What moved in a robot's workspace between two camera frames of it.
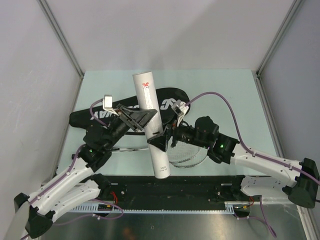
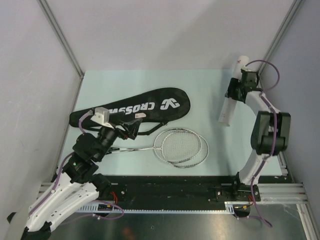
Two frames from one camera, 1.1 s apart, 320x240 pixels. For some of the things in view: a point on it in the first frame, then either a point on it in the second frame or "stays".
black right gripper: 161,140 → 233,83
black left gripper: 136,119 → 131,129
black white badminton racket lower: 181,153 stays
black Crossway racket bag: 95,114 stays
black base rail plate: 146,188 stays
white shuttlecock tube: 146,95 → 228,108
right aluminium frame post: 295,5 stays
